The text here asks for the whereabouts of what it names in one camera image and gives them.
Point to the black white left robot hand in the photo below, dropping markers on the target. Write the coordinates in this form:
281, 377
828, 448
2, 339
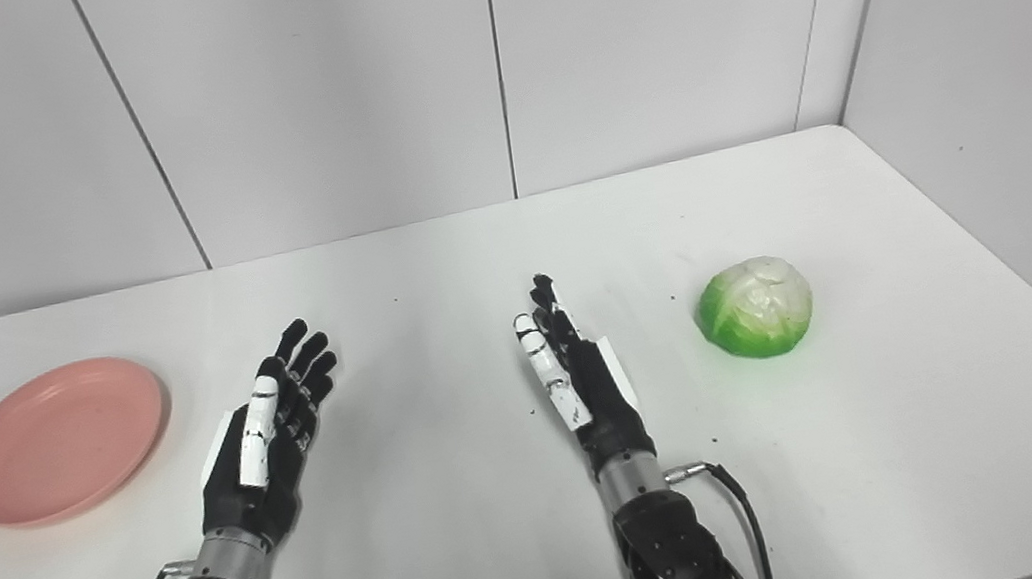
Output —
279, 434

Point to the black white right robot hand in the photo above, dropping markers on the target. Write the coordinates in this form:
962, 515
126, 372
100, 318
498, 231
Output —
604, 398

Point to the green white cabbage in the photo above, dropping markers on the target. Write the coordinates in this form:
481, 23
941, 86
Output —
756, 311

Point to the pink round plate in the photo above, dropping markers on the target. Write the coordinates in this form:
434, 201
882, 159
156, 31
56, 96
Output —
53, 445

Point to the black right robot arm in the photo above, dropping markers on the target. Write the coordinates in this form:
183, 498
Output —
670, 561

